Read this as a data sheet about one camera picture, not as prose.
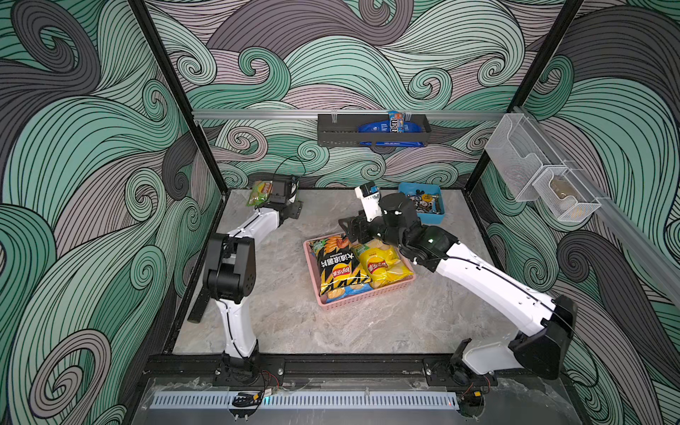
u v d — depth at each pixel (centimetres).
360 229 61
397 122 90
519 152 78
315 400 70
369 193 60
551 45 77
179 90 87
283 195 78
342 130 96
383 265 89
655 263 51
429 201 115
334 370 74
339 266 81
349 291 84
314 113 93
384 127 92
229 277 52
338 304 82
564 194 66
